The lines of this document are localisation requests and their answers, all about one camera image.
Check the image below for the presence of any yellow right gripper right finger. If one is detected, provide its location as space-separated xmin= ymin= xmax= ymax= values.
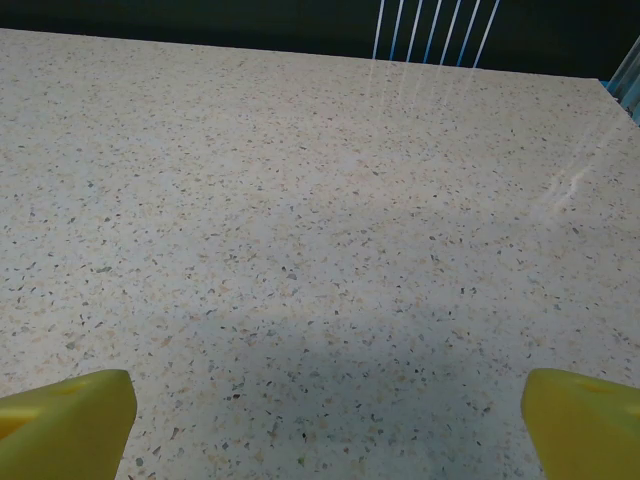
xmin=520 ymin=367 xmax=640 ymax=480

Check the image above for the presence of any blue printed gear enclosure panel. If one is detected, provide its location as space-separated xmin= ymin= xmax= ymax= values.
xmin=0 ymin=0 xmax=640 ymax=82

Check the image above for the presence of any aluminium frame post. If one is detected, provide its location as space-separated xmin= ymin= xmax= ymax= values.
xmin=606 ymin=37 xmax=640 ymax=126

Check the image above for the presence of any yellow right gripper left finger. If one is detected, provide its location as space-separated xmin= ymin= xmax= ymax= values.
xmin=0 ymin=368 xmax=139 ymax=480

